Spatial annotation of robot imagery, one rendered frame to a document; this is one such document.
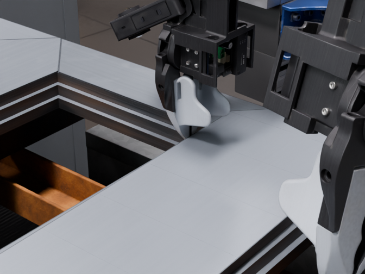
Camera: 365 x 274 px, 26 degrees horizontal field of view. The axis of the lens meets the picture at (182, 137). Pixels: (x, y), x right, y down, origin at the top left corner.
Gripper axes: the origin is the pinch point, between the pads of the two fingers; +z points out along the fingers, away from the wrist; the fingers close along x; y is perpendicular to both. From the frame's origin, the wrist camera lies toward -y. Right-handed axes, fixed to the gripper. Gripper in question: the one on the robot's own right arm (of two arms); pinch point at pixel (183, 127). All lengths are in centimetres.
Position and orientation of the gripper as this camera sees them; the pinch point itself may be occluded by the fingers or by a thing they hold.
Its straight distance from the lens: 94.6
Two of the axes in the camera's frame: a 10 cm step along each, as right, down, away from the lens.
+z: 0.0, 8.8, 4.8
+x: 6.3, -3.7, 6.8
